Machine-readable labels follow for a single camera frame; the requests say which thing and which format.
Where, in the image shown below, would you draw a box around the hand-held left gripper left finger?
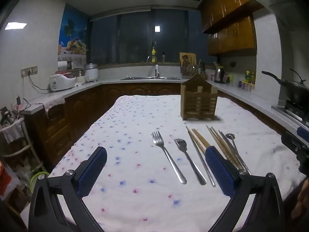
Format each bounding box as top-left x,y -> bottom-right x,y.
28,146 -> 108,232

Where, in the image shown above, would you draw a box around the white pot with steel lid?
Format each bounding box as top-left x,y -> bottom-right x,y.
84,63 -> 99,83

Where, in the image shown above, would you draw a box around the white floral tablecloth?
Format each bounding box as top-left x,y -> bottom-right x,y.
20,94 -> 307,232

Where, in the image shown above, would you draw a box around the gas stove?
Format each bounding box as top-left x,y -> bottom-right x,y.
271,100 -> 309,127

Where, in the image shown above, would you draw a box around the steel sink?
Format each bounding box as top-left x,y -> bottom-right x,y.
120,76 -> 181,81

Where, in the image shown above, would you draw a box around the tropical fruit wall poster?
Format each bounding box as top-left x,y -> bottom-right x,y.
58,5 -> 88,65

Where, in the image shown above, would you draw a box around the black wok with handle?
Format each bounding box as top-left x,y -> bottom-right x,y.
262,68 -> 309,103

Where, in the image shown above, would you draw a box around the small metal fork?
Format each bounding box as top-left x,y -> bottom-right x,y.
173,139 -> 207,186

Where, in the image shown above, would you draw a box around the white storage rack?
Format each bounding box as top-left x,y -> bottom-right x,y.
0,105 -> 50,219

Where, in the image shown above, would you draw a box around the white and red rice cooker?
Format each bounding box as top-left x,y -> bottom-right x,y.
49,70 -> 77,93

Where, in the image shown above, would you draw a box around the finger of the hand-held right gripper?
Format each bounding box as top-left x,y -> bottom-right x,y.
297,126 -> 309,142
281,131 -> 309,174

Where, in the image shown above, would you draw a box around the white lace cloth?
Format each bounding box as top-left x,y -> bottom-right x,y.
42,94 -> 66,113

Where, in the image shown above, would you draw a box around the wooden wall cabinets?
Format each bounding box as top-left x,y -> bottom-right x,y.
199,0 -> 278,56

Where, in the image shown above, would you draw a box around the ceiling light panel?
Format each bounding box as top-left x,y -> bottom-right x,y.
4,22 -> 27,30

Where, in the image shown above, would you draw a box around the dark kitchen window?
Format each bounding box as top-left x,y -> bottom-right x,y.
90,7 -> 204,65

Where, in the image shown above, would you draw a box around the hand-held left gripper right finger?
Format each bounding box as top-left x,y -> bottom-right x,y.
205,145 -> 284,232

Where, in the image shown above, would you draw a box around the black power cable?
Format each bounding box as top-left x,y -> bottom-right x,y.
22,72 -> 52,94

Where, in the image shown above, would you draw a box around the wooden utensil holder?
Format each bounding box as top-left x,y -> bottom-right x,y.
181,74 -> 218,121

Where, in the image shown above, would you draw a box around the countertop knife rack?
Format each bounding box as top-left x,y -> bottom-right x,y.
191,61 -> 207,81

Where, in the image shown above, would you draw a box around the large metal fork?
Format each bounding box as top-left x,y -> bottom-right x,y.
152,131 -> 187,184

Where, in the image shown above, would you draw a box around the person's right hand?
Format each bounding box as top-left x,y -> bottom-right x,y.
290,178 -> 309,221

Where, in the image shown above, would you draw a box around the small metal spoon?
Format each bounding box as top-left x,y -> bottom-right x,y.
226,133 -> 249,172

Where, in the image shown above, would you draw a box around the steel electric kettle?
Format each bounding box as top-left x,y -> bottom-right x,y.
213,65 -> 227,84

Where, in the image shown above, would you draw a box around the knife rack with utensils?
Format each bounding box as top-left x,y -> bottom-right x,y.
179,52 -> 197,77

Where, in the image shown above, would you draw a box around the wooden base cabinets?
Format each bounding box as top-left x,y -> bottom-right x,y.
25,82 -> 182,172

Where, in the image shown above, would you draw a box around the wall power outlet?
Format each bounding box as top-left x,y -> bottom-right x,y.
20,65 -> 38,78

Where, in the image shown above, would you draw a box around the row of spice jars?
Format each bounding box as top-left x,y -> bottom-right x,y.
238,80 -> 256,92

